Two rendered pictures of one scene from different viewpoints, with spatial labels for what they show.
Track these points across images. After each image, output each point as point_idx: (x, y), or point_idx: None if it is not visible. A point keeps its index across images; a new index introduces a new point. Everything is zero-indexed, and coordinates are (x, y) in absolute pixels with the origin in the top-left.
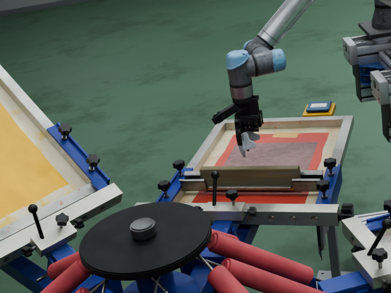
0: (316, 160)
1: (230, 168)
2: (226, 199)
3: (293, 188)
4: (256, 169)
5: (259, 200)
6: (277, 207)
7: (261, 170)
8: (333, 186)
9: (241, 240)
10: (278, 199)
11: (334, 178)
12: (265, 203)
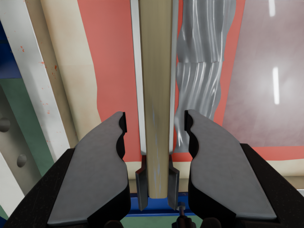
0: (281, 154)
1: (143, 19)
2: (118, 1)
3: (141, 157)
4: (145, 115)
5: (123, 88)
6: (1, 181)
7: (145, 126)
8: (134, 216)
9: (13, 74)
10: (131, 121)
11: (160, 214)
12: (2, 159)
